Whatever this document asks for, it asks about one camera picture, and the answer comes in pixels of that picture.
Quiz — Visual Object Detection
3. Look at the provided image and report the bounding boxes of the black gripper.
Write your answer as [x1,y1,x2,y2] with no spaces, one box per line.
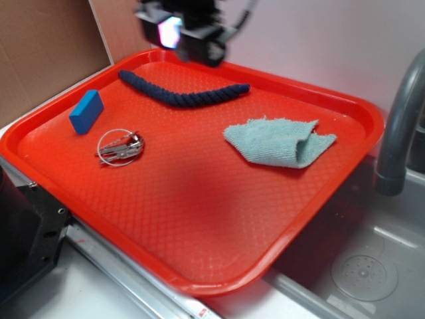
[135,1,238,68]

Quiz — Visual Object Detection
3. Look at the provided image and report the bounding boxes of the blue rectangular block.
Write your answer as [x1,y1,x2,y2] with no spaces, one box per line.
[69,90,104,134]

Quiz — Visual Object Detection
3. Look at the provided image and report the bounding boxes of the red plastic tray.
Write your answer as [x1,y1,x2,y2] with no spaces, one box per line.
[1,49,384,296]

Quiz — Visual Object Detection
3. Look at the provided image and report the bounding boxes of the light blue folded cloth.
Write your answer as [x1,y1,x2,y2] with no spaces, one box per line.
[223,117,337,169]

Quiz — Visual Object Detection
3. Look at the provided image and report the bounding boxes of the brown cardboard panel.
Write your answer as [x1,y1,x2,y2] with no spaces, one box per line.
[1,1,150,127]

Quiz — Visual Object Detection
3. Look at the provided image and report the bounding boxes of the grey curved faucet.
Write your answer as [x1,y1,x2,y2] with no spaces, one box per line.
[373,51,424,196]

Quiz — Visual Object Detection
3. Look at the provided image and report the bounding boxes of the grey sink basin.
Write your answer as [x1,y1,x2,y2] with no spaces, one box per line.
[265,159,424,318]

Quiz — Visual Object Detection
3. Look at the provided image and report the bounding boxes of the round sink drain cover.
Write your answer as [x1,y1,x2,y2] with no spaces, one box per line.
[331,253,398,302]

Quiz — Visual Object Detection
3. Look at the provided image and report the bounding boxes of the black coiled cable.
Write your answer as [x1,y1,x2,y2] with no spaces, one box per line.
[228,0,260,44]

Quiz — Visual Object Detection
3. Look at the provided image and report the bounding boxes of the dark blue twisted rope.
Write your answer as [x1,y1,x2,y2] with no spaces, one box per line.
[118,69,251,108]

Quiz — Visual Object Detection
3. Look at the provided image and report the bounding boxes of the silver keys on wire ring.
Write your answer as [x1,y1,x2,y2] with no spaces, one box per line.
[94,128,145,167]

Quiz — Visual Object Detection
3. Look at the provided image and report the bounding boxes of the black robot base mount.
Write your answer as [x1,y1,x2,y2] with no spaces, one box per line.
[1,169,70,306]

